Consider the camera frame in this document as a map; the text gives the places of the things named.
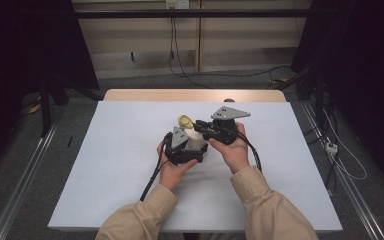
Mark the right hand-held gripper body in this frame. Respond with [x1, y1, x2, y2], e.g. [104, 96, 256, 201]
[209, 105, 252, 146]

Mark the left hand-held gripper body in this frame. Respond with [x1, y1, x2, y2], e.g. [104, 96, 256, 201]
[163, 125, 205, 167]

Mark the glass jug with cream lid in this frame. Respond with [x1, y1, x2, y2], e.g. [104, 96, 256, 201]
[173, 114, 209, 152]

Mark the person's left hand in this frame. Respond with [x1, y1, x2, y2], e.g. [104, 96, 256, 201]
[156, 141, 200, 193]

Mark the person's right hand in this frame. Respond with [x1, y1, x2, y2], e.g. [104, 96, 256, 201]
[207, 122, 251, 175]

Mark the wooden table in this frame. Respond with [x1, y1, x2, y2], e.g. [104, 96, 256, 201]
[103, 88, 287, 103]

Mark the white table mat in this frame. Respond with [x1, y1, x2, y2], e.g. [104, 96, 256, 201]
[47, 100, 344, 233]

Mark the black metal stand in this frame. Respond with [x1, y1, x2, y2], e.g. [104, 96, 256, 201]
[274, 64, 331, 134]
[39, 75, 70, 138]

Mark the white power strip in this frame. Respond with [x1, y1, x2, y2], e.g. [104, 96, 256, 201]
[325, 142, 339, 156]

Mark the black curtain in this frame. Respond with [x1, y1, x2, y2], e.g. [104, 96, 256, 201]
[0, 0, 100, 101]
[291, 0, 384, 188]

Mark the right hand-held gripper cable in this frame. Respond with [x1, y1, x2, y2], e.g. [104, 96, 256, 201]
[235, 130, 264, 174]

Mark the hand-held gripper cable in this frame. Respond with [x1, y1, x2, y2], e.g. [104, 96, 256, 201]
[139, 133, 172, 203]
[235, 130, 264, 174]

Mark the left hand-held gripper cable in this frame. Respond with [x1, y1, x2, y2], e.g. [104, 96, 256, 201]
[139, 133, 172, 203]

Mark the black power cable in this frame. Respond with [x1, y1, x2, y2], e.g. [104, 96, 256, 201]
[172, 16, 212, 90]
[168, 8, 182, 77]

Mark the long wall shelf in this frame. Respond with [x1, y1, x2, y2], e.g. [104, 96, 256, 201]
[74, 8, 312, 20]

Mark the white wall socket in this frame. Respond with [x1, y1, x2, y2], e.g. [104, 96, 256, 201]
[165, 0, 191, 10]

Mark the white cable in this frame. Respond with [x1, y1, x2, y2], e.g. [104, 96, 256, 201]
[322, 108, 368, 182]

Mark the metal floor rail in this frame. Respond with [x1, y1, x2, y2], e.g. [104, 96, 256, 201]
[300, 101, 384, 240]
[0, 103, 68, 240]

